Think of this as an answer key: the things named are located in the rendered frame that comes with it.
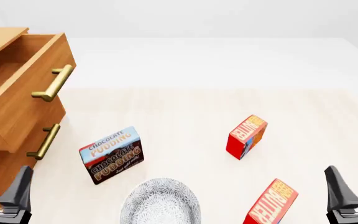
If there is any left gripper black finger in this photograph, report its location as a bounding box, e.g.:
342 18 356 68
0 165 34 215

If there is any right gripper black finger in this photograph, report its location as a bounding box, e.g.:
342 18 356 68
323 165 358 213

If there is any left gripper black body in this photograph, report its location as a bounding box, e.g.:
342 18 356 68
0 205 32 224

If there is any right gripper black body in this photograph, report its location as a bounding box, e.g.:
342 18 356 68
325 208 358 224

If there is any closed wooden drawer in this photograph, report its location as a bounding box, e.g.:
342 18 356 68
0 95 68 187

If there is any red butter box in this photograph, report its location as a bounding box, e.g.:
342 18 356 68
226 114 269 161
242 178 300 224

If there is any open wooden drawer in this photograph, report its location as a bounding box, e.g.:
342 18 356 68
0 32 77 154

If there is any chocolate pudding box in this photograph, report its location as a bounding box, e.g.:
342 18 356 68
78 125 145 185

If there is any white patterned bowl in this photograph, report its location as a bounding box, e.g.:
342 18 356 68
119 177 203 224

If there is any short brass drawer handle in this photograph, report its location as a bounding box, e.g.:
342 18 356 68
26 123 62 161

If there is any long brass drawer handle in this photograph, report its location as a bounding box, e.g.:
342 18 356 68
31 63 75 103

